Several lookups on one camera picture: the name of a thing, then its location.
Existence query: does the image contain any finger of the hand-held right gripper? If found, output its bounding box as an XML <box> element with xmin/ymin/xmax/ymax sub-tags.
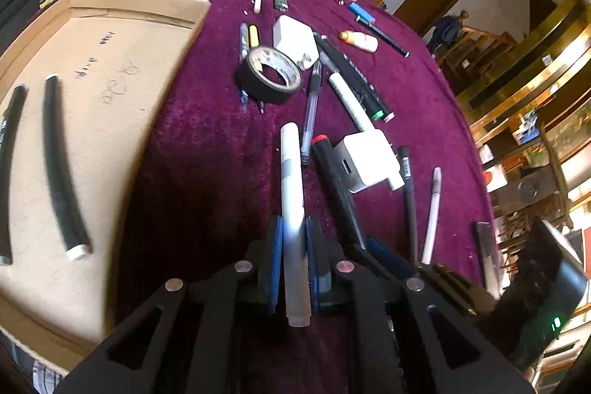
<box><xmin>417</xmin><ymin>263</ymin><xmax>498</xmax><ymax>317</ymax></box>
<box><xmin>355</xmin><ymin>237</ymin><xmax>417</xmax><ymax>280</ymax></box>

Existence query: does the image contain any black marker with white print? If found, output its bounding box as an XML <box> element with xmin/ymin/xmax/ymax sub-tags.
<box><xmin>0</xmin><ymin>84</ymin><xmax>28</xmax><ymax>266</ymax></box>

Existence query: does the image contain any black marker with white end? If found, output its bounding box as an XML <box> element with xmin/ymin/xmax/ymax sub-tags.
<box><xmin>43</xmin><ymin>74</ymin><xmax>93</xmax><ymax>262</ymax></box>

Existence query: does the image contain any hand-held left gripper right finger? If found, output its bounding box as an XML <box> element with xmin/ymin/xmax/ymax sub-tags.
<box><xmin>305</xmin><ymin>216</ymin><xmax>536</xmax><ymax>394</ymax></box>

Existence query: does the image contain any small white bottle orange cap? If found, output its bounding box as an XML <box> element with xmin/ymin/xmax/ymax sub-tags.
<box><xmin>339</xmin><ymin>30</ymin><xmax>379</xmax><ymax>54</ymax></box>

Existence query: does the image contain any yellow pen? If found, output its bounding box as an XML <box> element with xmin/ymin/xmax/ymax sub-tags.
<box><xmin>248</xmin><ymin>25</ymin><xmax>265</xmax><ymax>114</ymax></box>

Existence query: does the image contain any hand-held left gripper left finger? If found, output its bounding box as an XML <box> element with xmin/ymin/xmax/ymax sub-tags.
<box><xmin>55</xmin><ymin>216</ymin><xmax>284</xmax><ymax>394</ymax></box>

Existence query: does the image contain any long black pen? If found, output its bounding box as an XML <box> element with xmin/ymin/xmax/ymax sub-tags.
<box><xmin>355</xmin><ymin>16</ymin><xmax>411</xmax><ymax>58</ymax></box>

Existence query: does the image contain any wooden chair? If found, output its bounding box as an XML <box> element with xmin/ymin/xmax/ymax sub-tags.
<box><xmin>436</xmin><ymin>25</ymin><xmax>519</xmax><ymax>86</ymax></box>

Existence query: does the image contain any blue pen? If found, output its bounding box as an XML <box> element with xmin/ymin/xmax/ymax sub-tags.
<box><xmin>348</xmin><ymin>1</ymin><xmax>374</xmax><ymax>24</ymax></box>
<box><xmin>239</xmin><ymin>23</ymin><xmax>250</xmax><ymax>114</ymax></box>

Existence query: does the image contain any grey and black pen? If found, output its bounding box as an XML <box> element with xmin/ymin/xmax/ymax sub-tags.
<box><xmin>475</xmin><ymin>222</ymin><xmax>502</xmax><ymax>299</ymax></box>

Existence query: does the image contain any plain white marker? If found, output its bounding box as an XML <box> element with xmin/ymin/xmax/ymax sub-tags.
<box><xmin>328</xmin><ymin>72</ymin><xmax>376</xmax><ymax>134</ymax></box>

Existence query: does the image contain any black tape roll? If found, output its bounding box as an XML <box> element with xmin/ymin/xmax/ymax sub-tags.
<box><xmin>236</xmin><ymin>45</ymin><xmax>303</xmax><ymax>105</ymax></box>

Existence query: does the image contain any silver pen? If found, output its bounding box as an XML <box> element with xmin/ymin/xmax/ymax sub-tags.
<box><xmin>420</xmin><ymin>167</ymin><xmax>443</xmax><ymax>265</ymax></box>

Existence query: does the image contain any white charger adapter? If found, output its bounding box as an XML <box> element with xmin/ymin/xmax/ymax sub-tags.
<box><xmin>332</xmin><ymin>129</ymin><xmax>403</xmax><ymax>194</ymax></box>
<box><xmin>272</xmin><ymin>16</ymin><xmax>321</xmax><ymax>70</ymax></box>

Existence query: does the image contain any purple velvet tablecloth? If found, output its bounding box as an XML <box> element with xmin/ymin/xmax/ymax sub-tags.
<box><xmin>28</xmin><ymin>0</ymin><xmax>509</xmax><ymax>394</ymax></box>

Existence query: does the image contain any black marker with pink tip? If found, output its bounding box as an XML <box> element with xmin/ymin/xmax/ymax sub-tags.
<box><xmin>318</xmin><ymin>35</ymin><xmax>396</xmax><ymax>122</ymax></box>

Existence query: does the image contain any thin black pen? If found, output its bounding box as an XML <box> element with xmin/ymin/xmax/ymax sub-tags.
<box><xmin>397</xmin><ymin>145</ymin><xmax>419</xmax><ymax>264</ymax></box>

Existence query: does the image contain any clear gel pen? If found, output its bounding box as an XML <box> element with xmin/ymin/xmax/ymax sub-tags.
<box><xmin>300</xmin><ymin>61</ymin><xmax>323</xmax><ymax>167</ymax></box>

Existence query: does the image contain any cardboard tray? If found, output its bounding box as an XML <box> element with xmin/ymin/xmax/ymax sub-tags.
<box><xmin>0</xmin><ymin>0</ymin><xmax>212</xmax><ymax>373</ymax></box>

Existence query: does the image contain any white marker with grey band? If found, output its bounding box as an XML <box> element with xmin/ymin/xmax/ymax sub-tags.
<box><xmin>280</xmin><ymin>123</ymin><xmax>313</xmax><ymax>328</ymax></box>

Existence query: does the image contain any black marker with red cap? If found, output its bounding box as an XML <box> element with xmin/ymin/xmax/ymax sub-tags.
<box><xmin>311</xmin><ymin>135</ymin><xmax>366</xmax><ymax>248</ymax></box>

